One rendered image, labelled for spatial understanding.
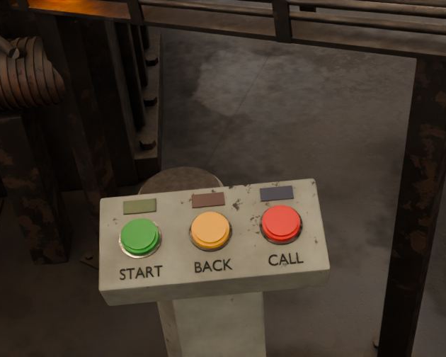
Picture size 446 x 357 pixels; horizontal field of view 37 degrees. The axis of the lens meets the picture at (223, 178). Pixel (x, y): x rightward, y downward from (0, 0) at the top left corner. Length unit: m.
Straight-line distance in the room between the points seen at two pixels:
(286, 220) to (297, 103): 1.28
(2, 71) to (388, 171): 0.96
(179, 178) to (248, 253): 0.24
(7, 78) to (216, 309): 0.67
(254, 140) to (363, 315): 0.64
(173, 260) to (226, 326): 0.12
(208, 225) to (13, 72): 0.65
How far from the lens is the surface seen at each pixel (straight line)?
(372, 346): 1.35
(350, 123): 1.88
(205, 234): 0.69
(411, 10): 0.80
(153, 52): 2.13
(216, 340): 0.79
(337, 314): 1.40
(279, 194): 0.72
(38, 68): 1.25
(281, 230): 0.69
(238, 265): 0.69
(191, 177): 0.90
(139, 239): 0.70
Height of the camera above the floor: 1.10
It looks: 40 degrees down
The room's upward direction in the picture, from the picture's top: 5 degrees counter-clockwise
